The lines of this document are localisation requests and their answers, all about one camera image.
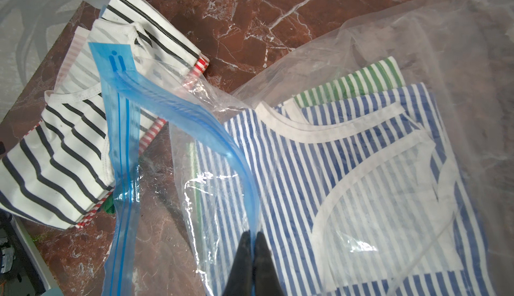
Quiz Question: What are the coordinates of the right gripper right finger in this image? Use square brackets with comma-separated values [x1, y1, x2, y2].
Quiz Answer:
[253, 232, 285, 296]

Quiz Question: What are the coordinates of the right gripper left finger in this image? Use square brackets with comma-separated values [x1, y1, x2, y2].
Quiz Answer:
[222, 231, 253, 296]

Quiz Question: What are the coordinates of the blue white striped top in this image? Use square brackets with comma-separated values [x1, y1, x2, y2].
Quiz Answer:
[192, 82, 497, 296]

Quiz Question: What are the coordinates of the clear vacuum bag blue zip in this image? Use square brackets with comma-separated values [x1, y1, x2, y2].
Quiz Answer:
[90, 0, 513, 295]

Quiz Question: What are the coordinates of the black white striped top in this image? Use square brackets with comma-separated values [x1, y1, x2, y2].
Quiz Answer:
[1, 0, 209, 230]

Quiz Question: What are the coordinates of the red white striped top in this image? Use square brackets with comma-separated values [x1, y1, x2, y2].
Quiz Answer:
[50, 26, 210, 229]

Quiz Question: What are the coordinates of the green tank top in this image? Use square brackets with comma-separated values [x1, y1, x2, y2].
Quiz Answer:
[102, 196, 116, 214]

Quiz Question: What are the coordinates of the green white striped garment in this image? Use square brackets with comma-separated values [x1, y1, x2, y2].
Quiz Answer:
[293, 56, 406, 108]

